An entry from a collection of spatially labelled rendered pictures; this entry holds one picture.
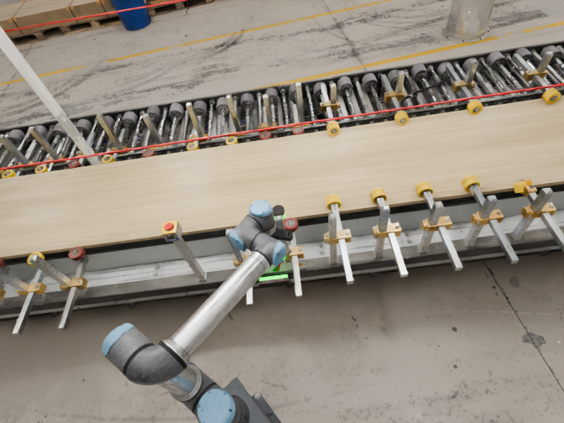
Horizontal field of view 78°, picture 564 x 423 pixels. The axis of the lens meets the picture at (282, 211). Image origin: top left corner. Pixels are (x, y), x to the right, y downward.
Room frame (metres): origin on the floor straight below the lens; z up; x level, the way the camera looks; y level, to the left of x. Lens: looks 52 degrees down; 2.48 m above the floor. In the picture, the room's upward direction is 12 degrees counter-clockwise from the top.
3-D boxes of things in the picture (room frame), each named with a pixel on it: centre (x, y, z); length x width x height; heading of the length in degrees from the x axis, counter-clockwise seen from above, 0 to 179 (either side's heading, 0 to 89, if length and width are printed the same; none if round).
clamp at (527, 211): (0.87, -1.25, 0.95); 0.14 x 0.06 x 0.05; 85
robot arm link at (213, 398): (0.33, 0.45, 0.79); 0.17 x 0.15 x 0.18; 44
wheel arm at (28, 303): (1.09, 1.48, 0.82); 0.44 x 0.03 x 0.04; 175
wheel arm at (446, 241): (0.91, -0.77, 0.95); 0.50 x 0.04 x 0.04; 175
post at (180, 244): (1.04, 0.53, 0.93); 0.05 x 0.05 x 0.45; 85
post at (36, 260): (1.11, 1.27, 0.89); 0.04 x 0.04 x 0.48; 85
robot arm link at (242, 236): (0.83, 0.16, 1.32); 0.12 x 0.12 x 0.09; 44
